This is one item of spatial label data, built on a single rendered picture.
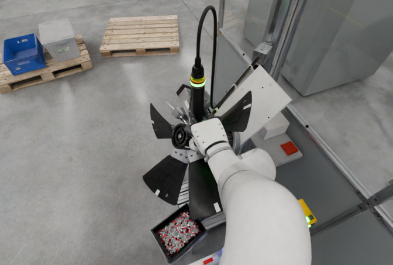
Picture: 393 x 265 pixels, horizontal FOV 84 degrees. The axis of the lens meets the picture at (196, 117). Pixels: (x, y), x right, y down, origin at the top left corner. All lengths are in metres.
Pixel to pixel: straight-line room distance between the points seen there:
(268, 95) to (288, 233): 0.88
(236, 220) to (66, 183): 2.35
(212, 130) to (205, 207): 0.34
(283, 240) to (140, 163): 2.18
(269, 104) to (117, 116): 2.08
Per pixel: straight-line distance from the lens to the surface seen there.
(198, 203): 0.92
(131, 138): 2.57
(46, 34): 3.74
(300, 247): 0.25
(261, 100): 1.09
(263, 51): 1.22
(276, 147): 1.48
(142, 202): 2.20
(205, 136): 0.67
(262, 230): 0.24
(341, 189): 1.46
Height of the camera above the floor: 2.04
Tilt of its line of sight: 51 degrees down
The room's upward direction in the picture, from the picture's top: straight up
